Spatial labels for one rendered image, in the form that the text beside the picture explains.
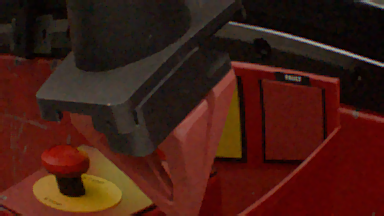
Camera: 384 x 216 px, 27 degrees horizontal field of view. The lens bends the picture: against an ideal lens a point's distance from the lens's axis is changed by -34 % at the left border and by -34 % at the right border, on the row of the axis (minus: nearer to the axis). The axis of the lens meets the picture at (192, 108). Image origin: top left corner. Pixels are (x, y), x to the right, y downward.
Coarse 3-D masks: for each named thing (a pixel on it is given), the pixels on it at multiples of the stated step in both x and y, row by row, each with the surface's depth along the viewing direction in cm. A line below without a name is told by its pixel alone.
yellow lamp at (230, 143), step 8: (232, 96) 61; (232, 104) 61; (232, 112) 61; (232, 120) 61; (224, 128) 62; (232, 128) 62; (224, 136) 62; (232, 136) 62; (240, 136) 61; (224, 144) 62; (232, 144) 62; (240, 144) 62; (224, 152) 62; (232, 152) 62; (240, 152) 62
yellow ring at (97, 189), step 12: (48, 180) 61; (84, 180) 61; (96, 180) 61; (36, 192) 58; (48, 192) 59; (96, 192) 59; (108, 192) 59; (120, 192) 60; (48, 204) 56; (60, 204) 57; (72, 204) 57; (84, 204) 57; (96, 204) 57; (108, 204) 57
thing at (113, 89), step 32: (96, 0) 43; (128, 0) 43; (160, 0) 44; (192, 0) 49; (224, 0) 48; (96, 32) 44; (128, 32) 44; (160, 32) 45; (192, 32) 46; (64, 64) 47; (96, 64) 45; (128, 64) 45; (160, 64) 44; (64, 96) 44; (96, 96) 43; (128, 96) 42; (128, 128) 43
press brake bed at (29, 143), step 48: (0, 48) 113; (48, 48) 100; (240, 48) 82; (288, 48) 78; (336, 48) 74; (0, 96) 114; (0, 144) 118; (48, 144) 105; (0, 192) 125; (240, 192) 86; (336, 192) 77
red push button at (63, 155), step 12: (60, 144) 60; (72, 144) 59; (48, 156) 58; (60, 156) 57; (72, 156) 57; (84, 156) 58; (48, 168) 57; (60, 168) 57; (72, 168) 57; (84, 168) 57; (60, 180) 58; (72, 180) 58; (60, 192) 59; (72, 192) 58; (84, 192) 59
